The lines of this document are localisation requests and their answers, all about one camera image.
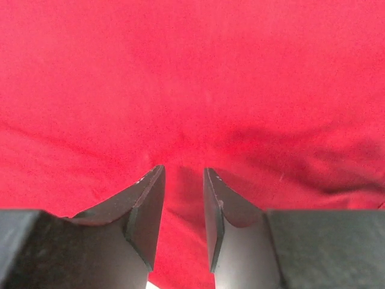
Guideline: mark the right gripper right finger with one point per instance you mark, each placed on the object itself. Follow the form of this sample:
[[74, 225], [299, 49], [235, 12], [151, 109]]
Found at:
[[252, 248]]

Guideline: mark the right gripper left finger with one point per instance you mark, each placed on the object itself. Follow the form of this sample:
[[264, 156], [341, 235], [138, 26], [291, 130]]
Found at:
[[110, 245]]

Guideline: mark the red t shirt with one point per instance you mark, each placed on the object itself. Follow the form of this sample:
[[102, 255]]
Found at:
[[284, 99]]

